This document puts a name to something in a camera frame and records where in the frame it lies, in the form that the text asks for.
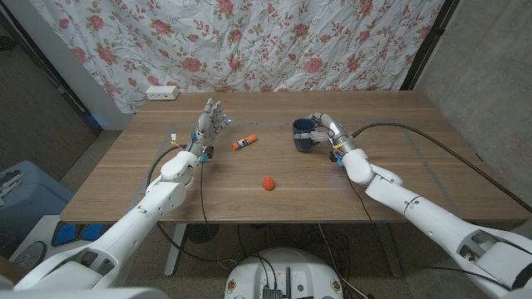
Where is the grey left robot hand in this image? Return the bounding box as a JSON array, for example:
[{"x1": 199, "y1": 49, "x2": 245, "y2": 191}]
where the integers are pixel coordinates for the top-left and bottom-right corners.
[{"x1": 185, "y1": 97, "x2": 233, "y2": 164}]

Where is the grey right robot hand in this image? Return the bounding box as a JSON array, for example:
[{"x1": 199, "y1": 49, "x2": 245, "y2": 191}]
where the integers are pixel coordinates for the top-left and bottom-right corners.
[{"x1": 293, "y1": 112, "x2": 358, "y2": 153}]

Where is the dark blue ceramic mug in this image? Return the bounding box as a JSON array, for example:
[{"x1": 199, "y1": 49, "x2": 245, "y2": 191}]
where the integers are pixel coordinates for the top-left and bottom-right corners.
[{"x1": 292, "y1": 118, "x2": 323, "y2": 153}]

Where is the orange glue stick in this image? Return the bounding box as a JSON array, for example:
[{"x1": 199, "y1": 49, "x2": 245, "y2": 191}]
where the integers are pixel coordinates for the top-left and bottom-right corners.
[{"x1": 231, "y1": 134, "x2": 258, "y2": 151}]

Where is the white power strip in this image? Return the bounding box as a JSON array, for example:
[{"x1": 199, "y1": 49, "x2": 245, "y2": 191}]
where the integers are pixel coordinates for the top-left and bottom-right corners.
[{"x1": 145, "y1": 85, "x2": 180, "y2": 101}]

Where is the floral backdrop cloth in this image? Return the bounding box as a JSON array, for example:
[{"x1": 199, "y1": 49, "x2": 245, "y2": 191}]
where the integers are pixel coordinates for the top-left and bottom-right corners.
[{"x1": 28, "y1": 0, "x2": 446, "y2": 115}]

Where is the black backdrop stand pole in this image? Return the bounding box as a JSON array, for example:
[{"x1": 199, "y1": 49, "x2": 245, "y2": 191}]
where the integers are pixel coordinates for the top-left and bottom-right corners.
[{"x1": 399, "y1": 0, "x2": 461, "y2": 91}]

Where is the white table leg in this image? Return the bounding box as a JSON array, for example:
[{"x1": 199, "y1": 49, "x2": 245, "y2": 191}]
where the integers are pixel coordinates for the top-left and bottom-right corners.
[{"x1": 164, "y1": 223, "x2": 188, "y2": 277}]

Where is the grey table leg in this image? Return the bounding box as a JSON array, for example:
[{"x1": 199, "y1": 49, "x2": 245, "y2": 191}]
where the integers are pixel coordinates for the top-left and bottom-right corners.
[{"x1": 376, "y1": 223, "x2": 403, "y2": 278}]

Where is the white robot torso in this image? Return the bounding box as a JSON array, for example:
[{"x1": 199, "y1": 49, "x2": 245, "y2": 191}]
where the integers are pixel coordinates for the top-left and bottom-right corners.
[{"x1": 223, "y1": 248, "x2": 344, "y2": 299}]

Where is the blue storage bin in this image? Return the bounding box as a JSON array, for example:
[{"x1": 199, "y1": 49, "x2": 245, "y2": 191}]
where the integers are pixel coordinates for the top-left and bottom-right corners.
[{"x1": 0, "y1": 160, "x2": 75, "y2": 242}]

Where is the white box with blue print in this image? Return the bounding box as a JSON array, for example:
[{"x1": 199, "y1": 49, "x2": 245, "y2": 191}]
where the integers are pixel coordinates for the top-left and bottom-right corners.
[{"x1": 22, "y1": 214, "x2": 113, "y2": 258}]

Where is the grey sneaker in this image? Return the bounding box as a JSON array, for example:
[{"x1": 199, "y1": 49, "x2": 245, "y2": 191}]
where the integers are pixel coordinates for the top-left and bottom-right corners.
[{"x1": 14, "y1": 240, "x2": 48, "y2": 267}]

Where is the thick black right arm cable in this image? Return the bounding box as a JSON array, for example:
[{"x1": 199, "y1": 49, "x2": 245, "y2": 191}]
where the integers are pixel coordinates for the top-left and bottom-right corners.
[{"x1": 351, "y1": 122, "x2": 532, "y2": 215}]

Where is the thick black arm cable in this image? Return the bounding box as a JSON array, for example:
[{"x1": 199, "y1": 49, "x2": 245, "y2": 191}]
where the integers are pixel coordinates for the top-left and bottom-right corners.
[
  {"x1": 351, "y1": 122, "x2": 532, "y2": 215},
  {"x1": 145, "y1": 144, "x2": 240, "y2": 265}
]

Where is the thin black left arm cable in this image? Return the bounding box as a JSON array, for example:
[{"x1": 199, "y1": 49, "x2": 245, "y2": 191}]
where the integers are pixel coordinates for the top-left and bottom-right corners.
[{"x1": 199, "y1": 161, "x2": 210, "y2": 228}]

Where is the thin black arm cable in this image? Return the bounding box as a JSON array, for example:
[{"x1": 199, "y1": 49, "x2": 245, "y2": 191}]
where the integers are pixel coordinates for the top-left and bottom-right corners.
[
  {"x1": 346, "y1": 181, "x2": 376, "y2": 226},
  {"x1": 199, "y1": 161, "x2": 210, "y2": 228}
]

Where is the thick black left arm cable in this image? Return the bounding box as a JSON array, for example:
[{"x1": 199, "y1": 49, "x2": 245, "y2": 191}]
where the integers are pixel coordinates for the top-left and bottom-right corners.
[{"x1": 145, "y1": 144, "x2": 240, "y2": 265}]

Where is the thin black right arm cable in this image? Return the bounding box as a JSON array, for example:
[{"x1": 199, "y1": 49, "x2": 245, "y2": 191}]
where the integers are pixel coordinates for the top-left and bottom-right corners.
[{"x1": 346, "y1": 181, "x2": 376, "y2": 226}]

